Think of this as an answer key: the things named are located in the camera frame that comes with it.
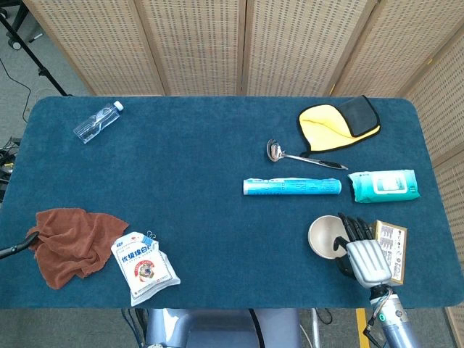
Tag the blue-grey robot torso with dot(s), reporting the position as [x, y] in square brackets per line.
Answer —
[217, 328]

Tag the yellow and grey cloth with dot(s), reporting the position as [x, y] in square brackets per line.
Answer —
[322, 132]

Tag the white pole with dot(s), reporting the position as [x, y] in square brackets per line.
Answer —
[314, 328]

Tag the brown towel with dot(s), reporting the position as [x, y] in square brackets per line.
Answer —
[72, 243]

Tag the cream bowl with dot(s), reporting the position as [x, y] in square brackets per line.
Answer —
[320, 256]
[322, 232]

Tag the yellow strip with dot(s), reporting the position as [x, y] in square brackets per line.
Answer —
[361, 319]

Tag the teal wet wipes pack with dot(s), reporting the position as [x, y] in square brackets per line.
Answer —
[384, 185]

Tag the gold carton box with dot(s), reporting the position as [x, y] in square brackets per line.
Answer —
[393, 250]

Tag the blue binder clip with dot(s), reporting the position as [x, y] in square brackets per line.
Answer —
[148, 239]

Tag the blue plastic bag roll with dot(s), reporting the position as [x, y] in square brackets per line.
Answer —
[290, 186]

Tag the woven folding screen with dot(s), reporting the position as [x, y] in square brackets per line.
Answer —
[199, 43]

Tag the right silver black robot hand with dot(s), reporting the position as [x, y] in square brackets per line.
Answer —
[368, 261]

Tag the white sugar bag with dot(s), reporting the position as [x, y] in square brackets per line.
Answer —
[145, 268]

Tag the black chair base with caster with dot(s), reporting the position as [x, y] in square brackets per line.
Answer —
[16, 21]

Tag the black tripod stand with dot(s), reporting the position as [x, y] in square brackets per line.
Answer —
[34, 59]

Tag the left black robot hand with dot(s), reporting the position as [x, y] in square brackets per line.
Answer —
[16, 248]

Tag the clear plastic water bottle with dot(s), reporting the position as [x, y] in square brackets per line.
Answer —
[96, 122]

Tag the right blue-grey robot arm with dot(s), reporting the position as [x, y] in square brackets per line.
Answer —
[397, 322]

